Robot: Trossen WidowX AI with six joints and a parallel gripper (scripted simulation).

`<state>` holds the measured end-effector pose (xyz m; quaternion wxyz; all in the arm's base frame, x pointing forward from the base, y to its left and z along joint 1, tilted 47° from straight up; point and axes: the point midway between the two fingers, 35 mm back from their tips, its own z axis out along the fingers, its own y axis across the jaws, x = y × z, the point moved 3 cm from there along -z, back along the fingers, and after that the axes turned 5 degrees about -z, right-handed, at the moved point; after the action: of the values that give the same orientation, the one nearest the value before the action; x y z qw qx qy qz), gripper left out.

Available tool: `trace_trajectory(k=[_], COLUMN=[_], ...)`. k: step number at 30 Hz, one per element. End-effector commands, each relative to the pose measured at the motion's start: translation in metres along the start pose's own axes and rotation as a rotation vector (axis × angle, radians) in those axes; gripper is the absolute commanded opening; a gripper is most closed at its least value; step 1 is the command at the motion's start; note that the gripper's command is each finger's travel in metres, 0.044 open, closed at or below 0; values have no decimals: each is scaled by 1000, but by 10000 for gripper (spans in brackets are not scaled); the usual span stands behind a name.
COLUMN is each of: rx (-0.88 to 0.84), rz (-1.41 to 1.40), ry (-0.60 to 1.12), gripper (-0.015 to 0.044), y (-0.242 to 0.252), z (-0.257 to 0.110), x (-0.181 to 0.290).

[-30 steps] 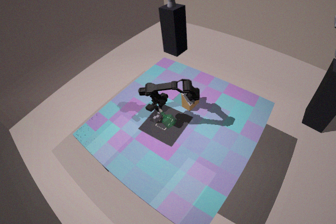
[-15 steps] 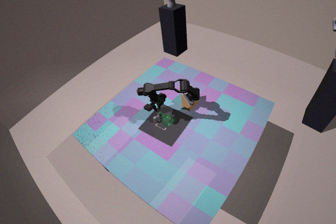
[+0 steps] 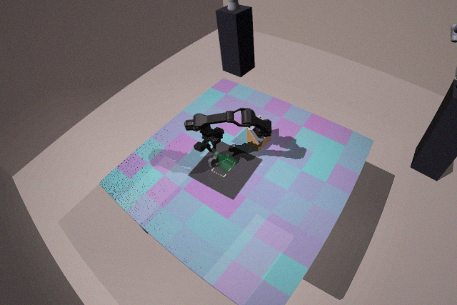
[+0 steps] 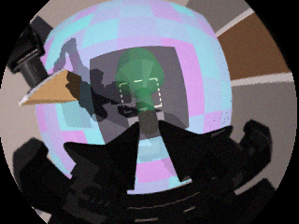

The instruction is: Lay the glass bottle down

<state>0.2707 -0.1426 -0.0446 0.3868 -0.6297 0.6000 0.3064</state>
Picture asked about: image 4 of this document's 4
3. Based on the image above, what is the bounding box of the green glass bottle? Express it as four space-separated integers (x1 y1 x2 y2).
115 48 164 134

